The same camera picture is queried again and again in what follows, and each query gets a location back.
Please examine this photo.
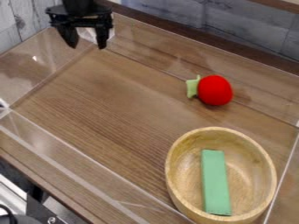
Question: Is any red plush fruit green leaf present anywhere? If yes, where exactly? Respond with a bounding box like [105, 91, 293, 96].
[186, 75, 234, 106]

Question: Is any black cable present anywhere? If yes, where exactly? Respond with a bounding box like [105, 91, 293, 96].
[0, 204, 22, 224]

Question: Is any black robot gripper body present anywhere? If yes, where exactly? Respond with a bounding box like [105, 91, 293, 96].
[46, 0, 114, 29]

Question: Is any black metal mount bracket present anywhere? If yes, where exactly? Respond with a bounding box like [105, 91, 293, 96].
[26, 195, 68, 224]

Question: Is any green rectangular block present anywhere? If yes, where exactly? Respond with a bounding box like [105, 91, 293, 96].
[201, 150, 233, 216]

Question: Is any clear acrylic tray enclosure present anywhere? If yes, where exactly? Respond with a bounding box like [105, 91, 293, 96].
[0, 15, 299, 224]

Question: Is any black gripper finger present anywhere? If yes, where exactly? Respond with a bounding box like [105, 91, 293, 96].
[95, 27, 109, 49]
[58, 26, 80, 48]

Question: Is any round wooden bowl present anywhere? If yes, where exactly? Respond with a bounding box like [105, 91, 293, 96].
[165, 127, 277, 224]

